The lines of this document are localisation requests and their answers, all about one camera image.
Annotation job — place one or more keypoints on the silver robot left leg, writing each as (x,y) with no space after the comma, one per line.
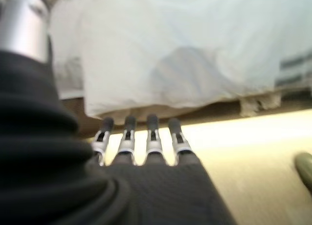
(304,169)

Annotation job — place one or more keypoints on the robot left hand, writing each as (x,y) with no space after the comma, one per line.
(73,181)

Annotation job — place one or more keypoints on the white fringed blanket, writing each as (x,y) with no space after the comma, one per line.
(258,103)

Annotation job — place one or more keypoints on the white duvet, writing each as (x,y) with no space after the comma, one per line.
(170,52)

